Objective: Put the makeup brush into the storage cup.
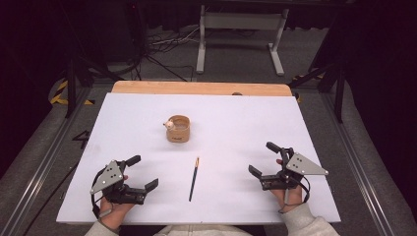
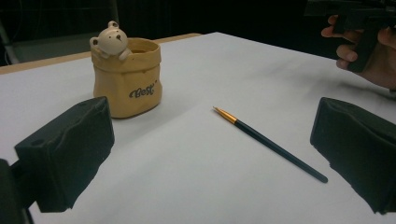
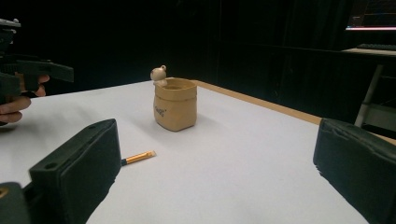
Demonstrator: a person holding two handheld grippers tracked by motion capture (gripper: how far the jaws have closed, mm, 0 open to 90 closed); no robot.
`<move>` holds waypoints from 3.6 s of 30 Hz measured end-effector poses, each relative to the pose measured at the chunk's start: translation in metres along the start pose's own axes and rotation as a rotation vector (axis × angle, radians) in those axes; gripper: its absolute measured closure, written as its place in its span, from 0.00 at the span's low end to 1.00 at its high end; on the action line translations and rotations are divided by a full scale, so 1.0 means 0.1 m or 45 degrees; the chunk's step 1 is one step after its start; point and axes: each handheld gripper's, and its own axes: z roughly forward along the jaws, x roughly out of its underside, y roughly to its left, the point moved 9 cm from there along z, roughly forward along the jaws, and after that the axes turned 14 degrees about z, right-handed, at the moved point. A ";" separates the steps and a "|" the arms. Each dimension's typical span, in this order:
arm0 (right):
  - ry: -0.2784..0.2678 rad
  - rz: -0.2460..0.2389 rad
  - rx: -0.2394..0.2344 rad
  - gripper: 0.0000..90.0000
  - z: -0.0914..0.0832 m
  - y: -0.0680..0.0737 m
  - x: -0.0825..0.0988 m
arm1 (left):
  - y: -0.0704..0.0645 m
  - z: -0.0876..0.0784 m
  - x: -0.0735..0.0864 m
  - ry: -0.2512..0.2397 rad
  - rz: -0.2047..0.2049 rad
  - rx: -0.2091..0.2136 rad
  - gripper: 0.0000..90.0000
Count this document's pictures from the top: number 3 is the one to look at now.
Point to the computer monitor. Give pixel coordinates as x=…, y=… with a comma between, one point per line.
x=370, y=15

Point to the tan sack-shaped pen holder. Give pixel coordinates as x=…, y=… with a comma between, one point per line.
x=175, y=101

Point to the orange pencil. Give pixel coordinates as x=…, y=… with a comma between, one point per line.
x=138, y=157

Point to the desk with metal legs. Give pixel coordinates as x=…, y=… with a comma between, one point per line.
x=373, y=93

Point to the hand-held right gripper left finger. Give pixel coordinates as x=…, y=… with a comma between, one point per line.
x=77, y=168

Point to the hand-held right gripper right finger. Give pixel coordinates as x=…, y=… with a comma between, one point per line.
x=358, y=161

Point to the keyboard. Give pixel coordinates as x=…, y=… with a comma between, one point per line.
x=376, y=47

